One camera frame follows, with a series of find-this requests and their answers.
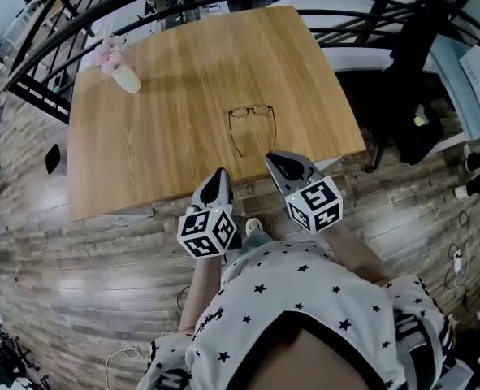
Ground black oval floor object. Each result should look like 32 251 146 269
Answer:
44 143 62 175

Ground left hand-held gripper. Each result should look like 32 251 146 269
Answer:
177 167 243 260

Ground brown eyeglasses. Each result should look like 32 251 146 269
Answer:
227 103 278 158

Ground light grey denim trousers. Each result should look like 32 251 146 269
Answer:
225 227 275 266

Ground white floor cable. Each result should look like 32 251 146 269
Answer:
105 331 175 390
454 225 478 288

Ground person's white shoe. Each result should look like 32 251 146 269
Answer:
245 217 265 237

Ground person's bare chest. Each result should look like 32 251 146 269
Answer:
243 327 370 390

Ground black office chair with jacket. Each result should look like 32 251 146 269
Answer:
361 0 446 174

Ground black tripod equipment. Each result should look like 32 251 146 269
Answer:
0 298 52 390

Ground black metal railing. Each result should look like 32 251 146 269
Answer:
2 0 480 125

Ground pale blue side table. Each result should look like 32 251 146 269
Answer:
426 34 480 158

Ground pink flower bunch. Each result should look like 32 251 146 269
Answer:
92 34 128 75

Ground person's right forearm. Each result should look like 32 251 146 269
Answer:
324 223 391 288

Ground small yellow white object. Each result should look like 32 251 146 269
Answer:
412 103 427 128

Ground white star print shirt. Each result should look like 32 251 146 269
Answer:
136 240 474 390

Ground white microwave oven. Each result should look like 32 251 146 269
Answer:
458 45 480 144

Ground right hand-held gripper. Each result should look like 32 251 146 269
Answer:
265 151 344 235

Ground person's left forearm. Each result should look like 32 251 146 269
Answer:
178 256 224 335

